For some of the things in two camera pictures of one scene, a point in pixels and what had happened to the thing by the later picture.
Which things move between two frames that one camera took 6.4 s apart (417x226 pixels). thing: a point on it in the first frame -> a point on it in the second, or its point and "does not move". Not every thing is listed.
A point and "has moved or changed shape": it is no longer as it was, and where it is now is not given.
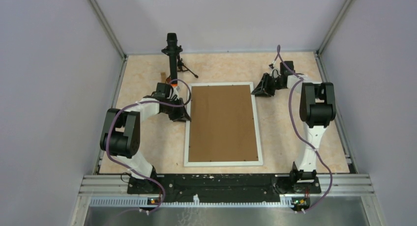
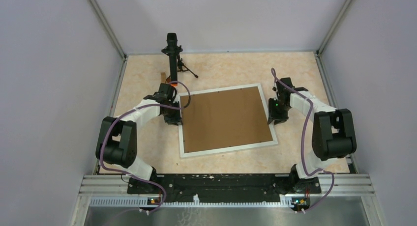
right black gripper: (262, 89) -> (277, 118)
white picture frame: (259, 162) -> (204, 152)
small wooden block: (163, 75) does not move
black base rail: (220, 188) does not move
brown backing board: (222, 124) has moved or changed shape
